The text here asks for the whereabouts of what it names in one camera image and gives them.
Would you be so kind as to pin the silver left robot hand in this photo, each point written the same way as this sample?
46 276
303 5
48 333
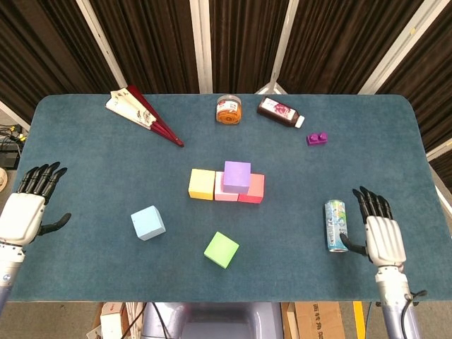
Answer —
21 219

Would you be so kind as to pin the light pink foam cube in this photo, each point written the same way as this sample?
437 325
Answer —
219 187

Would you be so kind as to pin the dark brown curtain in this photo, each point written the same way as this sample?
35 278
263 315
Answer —
159 42

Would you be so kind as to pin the light blue foam cube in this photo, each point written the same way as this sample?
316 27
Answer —
146 222

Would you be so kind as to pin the yellow foam cube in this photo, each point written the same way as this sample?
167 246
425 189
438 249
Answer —
201 183

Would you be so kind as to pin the brown bottle with white cap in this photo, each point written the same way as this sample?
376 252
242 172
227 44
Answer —
277 111

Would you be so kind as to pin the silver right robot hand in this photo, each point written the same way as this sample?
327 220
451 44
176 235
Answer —
385 243

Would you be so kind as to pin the beige round object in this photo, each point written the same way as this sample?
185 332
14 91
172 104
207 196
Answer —
3 180

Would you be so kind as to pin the purple toy brick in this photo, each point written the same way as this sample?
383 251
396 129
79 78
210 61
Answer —
316 140

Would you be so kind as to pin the white frame post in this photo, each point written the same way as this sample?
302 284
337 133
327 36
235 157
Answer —
399 46
201 42
99 39
439 151
282 46
10 114

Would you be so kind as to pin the silver robot torso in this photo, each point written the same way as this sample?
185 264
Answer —
219 321

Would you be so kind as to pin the yellow post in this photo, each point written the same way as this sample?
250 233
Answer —
359 318

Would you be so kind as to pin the white cardboard box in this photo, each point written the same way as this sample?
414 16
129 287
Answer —
111 323

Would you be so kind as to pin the clear jar with orange contents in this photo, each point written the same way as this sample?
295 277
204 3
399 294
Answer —
229 114

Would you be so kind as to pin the red foam cube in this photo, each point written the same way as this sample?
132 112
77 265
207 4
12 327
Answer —
257 189

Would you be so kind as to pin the purple foam cube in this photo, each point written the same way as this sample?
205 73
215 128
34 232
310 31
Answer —
236 176

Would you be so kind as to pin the light wooden board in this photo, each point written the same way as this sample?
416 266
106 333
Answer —
291 321

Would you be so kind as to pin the brown cardboard box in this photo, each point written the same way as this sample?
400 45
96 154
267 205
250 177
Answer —
318 321

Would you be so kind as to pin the teal felt table cover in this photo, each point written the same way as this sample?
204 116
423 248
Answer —
141 275

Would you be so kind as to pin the green foam cube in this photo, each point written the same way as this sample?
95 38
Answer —
220 249

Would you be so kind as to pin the black box on floor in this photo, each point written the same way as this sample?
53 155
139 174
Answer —
8 159

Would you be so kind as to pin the folding fan with red ribs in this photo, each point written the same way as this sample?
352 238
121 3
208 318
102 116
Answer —
130 109

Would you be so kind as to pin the blue green drink can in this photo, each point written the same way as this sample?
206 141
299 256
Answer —
335 219

